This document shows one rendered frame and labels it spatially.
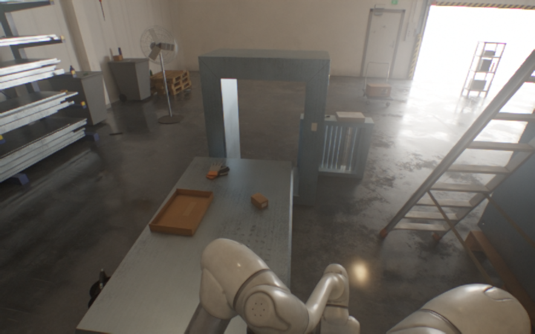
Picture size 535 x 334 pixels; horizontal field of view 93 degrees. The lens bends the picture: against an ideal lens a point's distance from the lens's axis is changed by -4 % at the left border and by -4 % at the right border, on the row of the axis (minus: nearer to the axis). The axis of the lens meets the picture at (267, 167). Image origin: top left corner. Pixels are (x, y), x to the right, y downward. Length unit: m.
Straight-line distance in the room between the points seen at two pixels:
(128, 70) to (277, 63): 5.28
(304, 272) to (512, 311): 1.93
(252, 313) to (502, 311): 0.45
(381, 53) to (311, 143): 8.11
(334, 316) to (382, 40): 9.87
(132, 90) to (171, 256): 6.10
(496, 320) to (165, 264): 1.50
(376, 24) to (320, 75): 8.02
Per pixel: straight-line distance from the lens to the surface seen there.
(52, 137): 5.10
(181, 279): 1.63
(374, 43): 10.49
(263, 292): 0.63
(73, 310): 2.64
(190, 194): 2.19
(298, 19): 10.28
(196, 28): 11.10
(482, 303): 0.63
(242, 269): 0.70
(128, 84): 7.50
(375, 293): 2.46
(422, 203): 2.41
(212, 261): 0.75
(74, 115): 6.33
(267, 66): 2.54
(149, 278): 1.69
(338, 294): 1.17
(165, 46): 5.71
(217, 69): 2.66
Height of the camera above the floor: 1.89
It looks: 30 degrees down
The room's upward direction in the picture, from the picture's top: straight up
